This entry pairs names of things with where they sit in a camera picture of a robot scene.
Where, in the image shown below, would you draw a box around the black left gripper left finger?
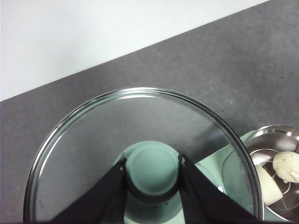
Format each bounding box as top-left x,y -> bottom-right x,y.
50,158 -> 128,224

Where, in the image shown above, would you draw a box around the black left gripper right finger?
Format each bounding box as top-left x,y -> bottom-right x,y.
178,153 -> 263,224

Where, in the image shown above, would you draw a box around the glass lid with green knob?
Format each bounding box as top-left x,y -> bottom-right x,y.
23,87 -> 264,224

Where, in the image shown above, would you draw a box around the smooth white steamed bun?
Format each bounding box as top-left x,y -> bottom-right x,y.
254,164 -> 285,206

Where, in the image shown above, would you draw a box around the ridged white bun green specks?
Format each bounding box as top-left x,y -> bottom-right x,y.
272,151 -> 299,184

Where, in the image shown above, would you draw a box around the steel steamer rack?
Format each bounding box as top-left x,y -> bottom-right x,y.
249,148 -> 299,210

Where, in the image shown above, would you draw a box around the pale green cooker base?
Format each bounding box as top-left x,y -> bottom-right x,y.
121,130 -> 260,224

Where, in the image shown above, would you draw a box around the pale green pot with handle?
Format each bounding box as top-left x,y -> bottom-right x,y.
245,125 -> 299,222

